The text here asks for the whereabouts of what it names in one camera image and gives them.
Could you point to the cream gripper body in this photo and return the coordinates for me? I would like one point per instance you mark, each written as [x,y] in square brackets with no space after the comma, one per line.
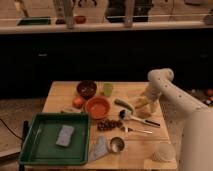
[152,104]

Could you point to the yellow banana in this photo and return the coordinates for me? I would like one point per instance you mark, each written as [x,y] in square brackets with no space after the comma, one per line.
[140,102]

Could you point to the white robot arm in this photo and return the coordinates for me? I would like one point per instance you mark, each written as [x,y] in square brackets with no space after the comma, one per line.
[196,152]

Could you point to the green plastic cup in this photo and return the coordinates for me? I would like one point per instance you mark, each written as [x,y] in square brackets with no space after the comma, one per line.
[107,89]

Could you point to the small metal cup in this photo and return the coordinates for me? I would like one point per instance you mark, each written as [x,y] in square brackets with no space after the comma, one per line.
[117,144]

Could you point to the green cucumber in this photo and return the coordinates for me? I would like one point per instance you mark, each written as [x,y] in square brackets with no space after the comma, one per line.
[124,104]

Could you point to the white round container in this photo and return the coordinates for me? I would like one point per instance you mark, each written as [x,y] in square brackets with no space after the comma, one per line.
[164,152]

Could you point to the wooden table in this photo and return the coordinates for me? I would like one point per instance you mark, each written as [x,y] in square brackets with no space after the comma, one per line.
[138,147]

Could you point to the bunch of dark grapes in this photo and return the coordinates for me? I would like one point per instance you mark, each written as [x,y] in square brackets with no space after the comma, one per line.
[107,125]

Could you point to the orange bowl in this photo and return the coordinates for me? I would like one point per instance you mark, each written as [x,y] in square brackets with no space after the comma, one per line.
[97,107]

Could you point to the grey cloth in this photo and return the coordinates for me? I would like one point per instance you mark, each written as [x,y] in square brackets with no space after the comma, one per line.
[99,149]

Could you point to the dark brown bowl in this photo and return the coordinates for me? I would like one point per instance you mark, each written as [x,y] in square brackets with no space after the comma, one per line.
[87,89]

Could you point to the red tomato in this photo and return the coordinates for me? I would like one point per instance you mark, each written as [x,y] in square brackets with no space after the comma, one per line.
[78,102]

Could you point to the grey sponge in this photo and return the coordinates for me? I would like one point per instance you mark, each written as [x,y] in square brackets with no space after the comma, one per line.
[64,136]

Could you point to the red bowl on shelf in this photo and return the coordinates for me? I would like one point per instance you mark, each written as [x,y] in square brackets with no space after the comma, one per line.
[80,19]

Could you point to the green plastic tray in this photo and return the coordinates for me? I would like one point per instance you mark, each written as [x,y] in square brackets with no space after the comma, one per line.
[40,148]

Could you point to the green tray on shelf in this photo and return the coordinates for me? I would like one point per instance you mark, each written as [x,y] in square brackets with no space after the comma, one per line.
[34,21]

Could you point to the metal spoon black handle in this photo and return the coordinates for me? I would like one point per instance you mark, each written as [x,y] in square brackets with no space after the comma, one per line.
[126,115]

